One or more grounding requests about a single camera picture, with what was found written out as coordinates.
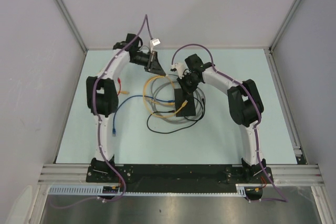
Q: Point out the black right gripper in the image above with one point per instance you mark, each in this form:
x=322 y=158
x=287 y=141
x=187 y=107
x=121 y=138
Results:
x=188 y=91

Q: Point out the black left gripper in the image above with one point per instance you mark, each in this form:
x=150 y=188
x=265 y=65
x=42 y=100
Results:
x=153 y=65

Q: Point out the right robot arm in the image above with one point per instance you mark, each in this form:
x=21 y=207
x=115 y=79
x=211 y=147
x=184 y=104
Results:
x=245 y=105

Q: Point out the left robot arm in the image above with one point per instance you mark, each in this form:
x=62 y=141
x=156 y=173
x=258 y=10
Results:
x=103 y=100

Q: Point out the black network switch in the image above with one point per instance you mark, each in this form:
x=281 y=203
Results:
x=180 y=97

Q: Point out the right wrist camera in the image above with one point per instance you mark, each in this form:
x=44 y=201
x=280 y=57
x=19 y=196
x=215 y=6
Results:
x=179 y=68

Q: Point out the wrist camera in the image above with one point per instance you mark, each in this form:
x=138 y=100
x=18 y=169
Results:
x=179 y=68
x=154 y=42

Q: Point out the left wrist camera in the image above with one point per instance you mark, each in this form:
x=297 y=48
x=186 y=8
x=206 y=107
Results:
x=154 y=42

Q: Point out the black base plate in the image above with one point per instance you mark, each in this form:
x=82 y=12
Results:
x=181 y=179

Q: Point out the grey cable duct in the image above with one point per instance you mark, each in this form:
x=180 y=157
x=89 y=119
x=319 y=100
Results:
x=92 y=190

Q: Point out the aluminium frame rail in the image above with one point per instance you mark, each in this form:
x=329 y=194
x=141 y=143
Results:
x=284 y=175

